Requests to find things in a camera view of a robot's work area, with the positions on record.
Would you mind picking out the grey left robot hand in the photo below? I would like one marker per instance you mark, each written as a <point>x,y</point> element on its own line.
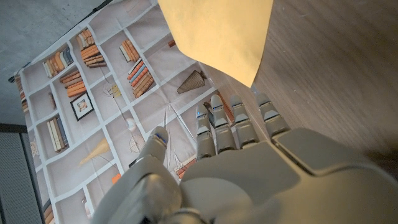
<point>264,180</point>

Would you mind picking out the yellow felt sheet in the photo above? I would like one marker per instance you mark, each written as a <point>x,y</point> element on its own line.
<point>217,34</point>

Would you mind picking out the printed bookshelf backdrop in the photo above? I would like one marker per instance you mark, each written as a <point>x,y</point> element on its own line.
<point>102,93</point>

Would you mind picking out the black backdrop stand pole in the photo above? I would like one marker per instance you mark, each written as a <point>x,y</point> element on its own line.
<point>62,36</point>

